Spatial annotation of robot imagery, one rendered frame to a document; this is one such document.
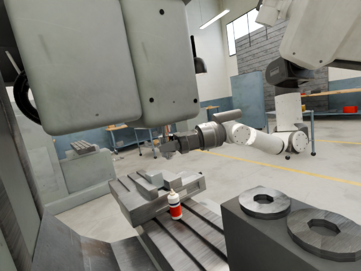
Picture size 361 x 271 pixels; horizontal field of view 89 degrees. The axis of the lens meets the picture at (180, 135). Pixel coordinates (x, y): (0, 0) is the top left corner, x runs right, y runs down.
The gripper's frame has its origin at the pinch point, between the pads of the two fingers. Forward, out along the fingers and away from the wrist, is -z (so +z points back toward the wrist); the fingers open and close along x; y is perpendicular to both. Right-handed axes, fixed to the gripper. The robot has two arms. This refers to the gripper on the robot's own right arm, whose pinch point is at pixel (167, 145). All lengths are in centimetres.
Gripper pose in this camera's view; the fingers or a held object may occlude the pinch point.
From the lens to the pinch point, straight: 58.5
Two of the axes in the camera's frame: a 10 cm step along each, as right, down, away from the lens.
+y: 1.8, 9.7, 1.8
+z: 9.5, -2.1, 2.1
